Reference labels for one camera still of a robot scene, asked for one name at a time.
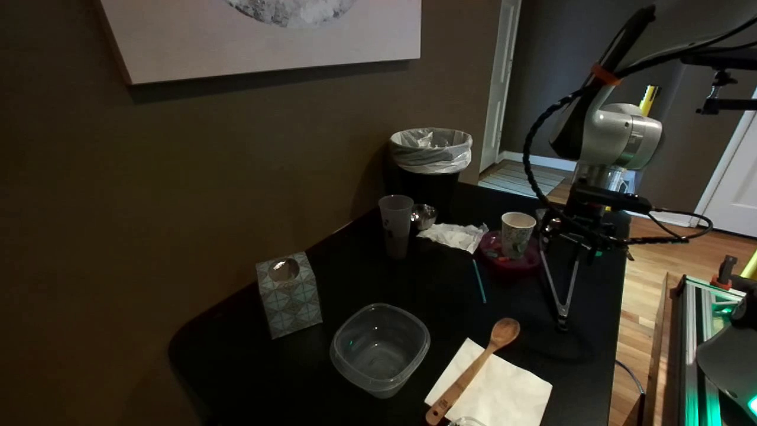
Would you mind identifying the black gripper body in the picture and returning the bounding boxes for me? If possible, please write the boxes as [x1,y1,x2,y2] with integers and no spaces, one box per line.
[541,182,633,253]

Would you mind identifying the black metal tongs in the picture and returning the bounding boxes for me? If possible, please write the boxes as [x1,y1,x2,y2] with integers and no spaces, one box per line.
[537,235,587,326]

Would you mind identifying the small metal bowl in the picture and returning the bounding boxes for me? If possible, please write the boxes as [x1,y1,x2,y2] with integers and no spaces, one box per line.
[409,201,439,232]

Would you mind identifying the transparent plastic bowl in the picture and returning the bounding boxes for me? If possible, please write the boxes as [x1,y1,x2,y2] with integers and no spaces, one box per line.
[327,302,433,400]

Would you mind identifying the white paper cup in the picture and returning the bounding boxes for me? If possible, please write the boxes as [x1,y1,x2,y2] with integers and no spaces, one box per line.
[499,209,539,259]

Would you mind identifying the maroon plate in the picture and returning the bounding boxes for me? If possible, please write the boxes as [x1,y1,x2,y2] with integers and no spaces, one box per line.
[479,232,545,277]

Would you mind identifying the crumpled white tissue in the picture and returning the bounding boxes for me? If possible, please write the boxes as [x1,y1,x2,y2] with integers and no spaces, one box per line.
[413,220,489,257]

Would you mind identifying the wooden spoon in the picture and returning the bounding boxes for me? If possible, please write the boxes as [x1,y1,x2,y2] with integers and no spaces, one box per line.
[422,315,523,426]

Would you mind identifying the yellow pole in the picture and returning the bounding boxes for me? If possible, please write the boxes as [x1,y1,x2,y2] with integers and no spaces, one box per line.
[635,84,660,118]

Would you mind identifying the white door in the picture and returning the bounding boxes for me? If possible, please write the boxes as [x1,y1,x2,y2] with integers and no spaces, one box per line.
[693,86,757,241]

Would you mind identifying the trash bin with white bag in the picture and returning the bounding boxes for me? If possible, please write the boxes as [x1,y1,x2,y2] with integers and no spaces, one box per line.
[383,125,478,209]

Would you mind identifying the translucent plastic cup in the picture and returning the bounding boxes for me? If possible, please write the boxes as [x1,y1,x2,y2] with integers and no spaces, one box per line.
[376,193,415,264]

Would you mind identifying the white paper napkin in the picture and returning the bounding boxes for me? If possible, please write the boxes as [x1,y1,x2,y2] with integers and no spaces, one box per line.
[422,337,556,426]

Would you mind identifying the patterned tissue box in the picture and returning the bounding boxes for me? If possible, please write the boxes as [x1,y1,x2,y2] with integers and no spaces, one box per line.
[253,249,327,342]

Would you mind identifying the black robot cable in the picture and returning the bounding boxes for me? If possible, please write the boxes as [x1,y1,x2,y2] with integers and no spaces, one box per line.
[521,15,757,246]

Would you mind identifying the orange arm strap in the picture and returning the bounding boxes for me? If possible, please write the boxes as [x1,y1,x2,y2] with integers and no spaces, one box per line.
[589,67,622,87]

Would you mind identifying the black clamp yellow handle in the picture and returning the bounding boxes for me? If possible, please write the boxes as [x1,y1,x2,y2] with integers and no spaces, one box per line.
[707,249,757,293]

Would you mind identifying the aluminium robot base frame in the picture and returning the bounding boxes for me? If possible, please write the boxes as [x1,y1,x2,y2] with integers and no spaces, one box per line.
[660,270,757,426]

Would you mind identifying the white door frame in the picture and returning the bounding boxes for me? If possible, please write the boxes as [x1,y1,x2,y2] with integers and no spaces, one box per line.
[478,0,525,175]

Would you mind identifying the black camera stand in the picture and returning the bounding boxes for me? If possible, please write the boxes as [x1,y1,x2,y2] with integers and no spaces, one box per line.
[680,44,757,116]

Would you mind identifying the white wall painting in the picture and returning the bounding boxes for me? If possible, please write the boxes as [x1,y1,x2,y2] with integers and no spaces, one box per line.
[97,0,422,87]

